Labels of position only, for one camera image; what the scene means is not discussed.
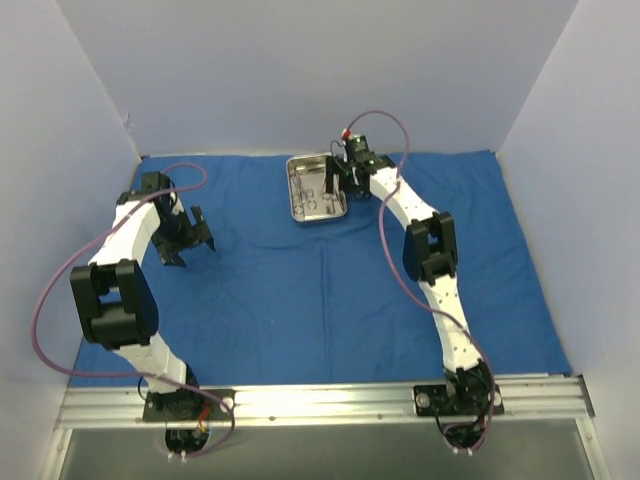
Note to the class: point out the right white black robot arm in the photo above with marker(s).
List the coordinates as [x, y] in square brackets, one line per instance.
[429, 256]

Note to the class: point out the stainless steel instrument tray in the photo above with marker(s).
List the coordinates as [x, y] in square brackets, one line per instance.
[313, 164]

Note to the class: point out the aluminium front rail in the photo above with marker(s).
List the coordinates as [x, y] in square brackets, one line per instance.
[529, 397]

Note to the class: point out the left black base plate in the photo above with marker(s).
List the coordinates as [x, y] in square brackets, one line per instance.
[185, 405]

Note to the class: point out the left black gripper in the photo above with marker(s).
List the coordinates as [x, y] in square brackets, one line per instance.
[185, 240]

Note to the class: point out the blue surgical drape cloth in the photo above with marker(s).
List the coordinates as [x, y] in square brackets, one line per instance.
[284, 303]

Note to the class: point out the steel forceps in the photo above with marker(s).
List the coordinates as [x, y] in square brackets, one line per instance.
[332, 203]
[303, 192]

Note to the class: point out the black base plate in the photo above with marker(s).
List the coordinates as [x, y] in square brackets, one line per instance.
[448, 400]
[185, 405]

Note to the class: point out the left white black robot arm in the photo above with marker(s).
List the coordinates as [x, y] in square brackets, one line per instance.
[114, 301]

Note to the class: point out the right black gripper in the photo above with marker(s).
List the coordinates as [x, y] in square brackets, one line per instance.
[340, 167]

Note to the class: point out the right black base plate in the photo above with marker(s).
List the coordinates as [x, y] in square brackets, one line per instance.
[448, 400]

